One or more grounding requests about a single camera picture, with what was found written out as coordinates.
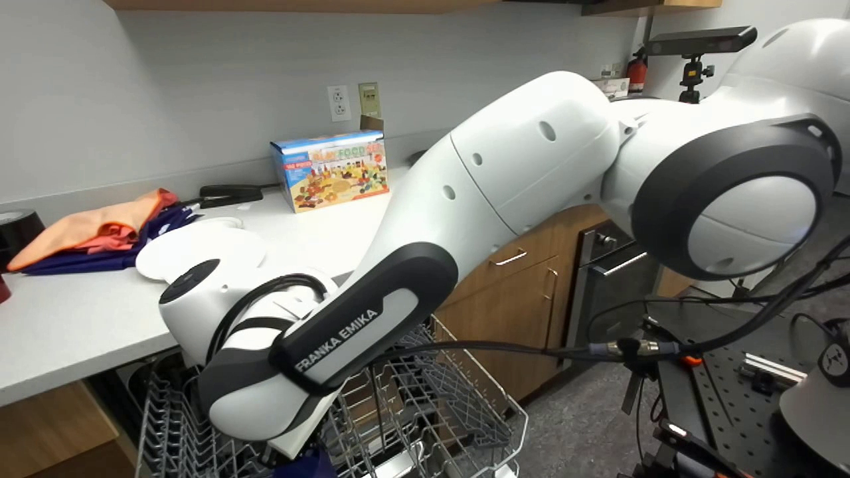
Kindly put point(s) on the colourful toy food box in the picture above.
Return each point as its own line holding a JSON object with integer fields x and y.
{"x": 335, "y": 173}

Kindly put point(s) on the grey round robot base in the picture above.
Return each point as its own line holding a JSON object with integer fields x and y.
{"x": 818, "y": 416}

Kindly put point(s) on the black stereo camera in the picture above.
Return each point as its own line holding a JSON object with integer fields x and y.
{"x": 704, "y": 41}

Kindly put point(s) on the dark red object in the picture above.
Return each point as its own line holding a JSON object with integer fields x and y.
{"x": 3, "y": 290}

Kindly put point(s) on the white green stick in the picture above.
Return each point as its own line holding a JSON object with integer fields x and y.
{"x": 774, "y": 367}

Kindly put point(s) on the black perforated robot table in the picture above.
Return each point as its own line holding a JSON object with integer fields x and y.
{"x": 726, "y": 416}

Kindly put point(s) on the red fire extinguisher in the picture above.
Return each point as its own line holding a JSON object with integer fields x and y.
{"x": 635, "y": 73}

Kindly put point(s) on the black built-in oven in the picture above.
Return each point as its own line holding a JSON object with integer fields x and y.
{"x": 611, "y": 302}

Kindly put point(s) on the wooden cabinet with drawer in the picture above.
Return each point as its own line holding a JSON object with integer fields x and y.
{"x": 521, "y": 294}

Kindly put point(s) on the black round device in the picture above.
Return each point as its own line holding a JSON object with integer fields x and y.
{"x": 837, "y": 359}

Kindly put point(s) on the low wooden cabinet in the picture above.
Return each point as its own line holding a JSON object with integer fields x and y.
{"x": 53, "y": 440}

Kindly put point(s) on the white round plate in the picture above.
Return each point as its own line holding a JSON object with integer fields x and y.
{"x": 201, "y": 249}

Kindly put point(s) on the tan wall switch plate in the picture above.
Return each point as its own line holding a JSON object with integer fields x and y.
{"x": 369, "y": 104}

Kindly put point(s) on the white wall outlet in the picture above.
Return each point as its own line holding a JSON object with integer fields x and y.
{"x": 337, "y": 101}

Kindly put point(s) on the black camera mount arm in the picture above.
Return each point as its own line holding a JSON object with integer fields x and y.
{"x": 697, "y": 77}

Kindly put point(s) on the black stapler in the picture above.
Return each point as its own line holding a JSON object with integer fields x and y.
{"x": 228, "y": 194}

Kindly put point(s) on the orange cloth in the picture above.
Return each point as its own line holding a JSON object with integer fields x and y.
{"x": 89, "y": 229}

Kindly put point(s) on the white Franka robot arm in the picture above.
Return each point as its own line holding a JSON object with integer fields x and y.
{"x": 514, "y": 176}

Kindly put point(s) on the dark blue cloth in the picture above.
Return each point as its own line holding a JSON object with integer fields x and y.
{"x": 163, "y": 222}

